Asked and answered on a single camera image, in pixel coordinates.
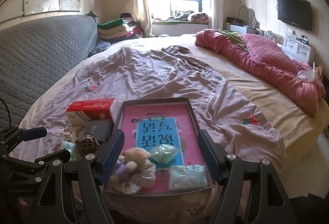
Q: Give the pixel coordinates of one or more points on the green item in plastic bag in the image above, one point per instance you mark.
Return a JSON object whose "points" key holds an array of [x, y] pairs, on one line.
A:
{"points": [[164, 153]]}

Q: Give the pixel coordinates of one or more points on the pink and blue book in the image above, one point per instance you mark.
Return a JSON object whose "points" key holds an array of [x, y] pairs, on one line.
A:
{"points": [[149, 125]]}

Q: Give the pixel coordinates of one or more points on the white plastic bag on duvet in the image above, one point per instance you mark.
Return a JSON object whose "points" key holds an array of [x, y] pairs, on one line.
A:
{"points": [[307, 76]]}

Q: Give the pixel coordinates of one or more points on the cream plush lamb toy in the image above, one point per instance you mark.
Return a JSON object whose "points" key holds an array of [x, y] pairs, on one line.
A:
{"points": [[134, 158]]}

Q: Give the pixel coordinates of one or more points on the grey quilted headboard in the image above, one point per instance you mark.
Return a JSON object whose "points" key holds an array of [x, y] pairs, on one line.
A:
{"points": [[37, 54]]}

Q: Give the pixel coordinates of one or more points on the white drawer cabinet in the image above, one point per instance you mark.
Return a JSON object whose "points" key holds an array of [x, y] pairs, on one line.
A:
{"points": [[298, 50]]}

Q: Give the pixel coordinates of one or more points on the clothes pile on windowsill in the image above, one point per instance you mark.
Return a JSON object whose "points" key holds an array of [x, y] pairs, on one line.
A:
{"points": [[186, 16]]}

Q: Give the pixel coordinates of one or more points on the dark grey small box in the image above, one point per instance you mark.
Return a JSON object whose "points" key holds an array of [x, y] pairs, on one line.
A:
{"points": [[99, 129]]}

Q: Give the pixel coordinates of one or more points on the red and white carton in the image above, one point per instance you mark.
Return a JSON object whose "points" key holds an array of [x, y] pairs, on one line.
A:
{"points": [[83, 111]]}

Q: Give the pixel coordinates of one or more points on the leopard print scrunchie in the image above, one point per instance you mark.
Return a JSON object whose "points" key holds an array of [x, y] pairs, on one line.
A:
{"points": [[87, 144]]}

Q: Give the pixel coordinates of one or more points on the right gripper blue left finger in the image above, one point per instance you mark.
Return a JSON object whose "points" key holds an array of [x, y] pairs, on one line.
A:
{"points": [[109, 154]]}

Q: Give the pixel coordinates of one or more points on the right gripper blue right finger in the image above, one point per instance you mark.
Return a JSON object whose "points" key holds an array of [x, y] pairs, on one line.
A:
{"points": [[212, 154]]}

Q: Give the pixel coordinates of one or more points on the white desk fan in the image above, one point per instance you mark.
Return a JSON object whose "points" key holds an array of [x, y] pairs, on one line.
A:
{"points": [[248, 15]]}

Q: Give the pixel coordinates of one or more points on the pink quilted duvet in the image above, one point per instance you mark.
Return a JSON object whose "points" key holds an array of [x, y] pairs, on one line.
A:
{"points": [[264, 59]]}

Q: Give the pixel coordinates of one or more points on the black wall television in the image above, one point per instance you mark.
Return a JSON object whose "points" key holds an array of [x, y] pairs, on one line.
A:
{"points": [[295, 12]]}

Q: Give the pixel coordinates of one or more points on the stack of folded blankets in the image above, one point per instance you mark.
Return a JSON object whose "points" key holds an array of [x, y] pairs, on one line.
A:
{"points": [[123, 28]]}

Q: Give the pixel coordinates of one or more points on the lilac bed sheet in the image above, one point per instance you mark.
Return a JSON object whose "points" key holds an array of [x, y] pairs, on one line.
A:
{"points": [[230, 118]]}

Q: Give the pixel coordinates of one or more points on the beige fabric scrunchie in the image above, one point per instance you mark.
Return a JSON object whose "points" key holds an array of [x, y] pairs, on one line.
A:
{"points": [[122, 182]]}

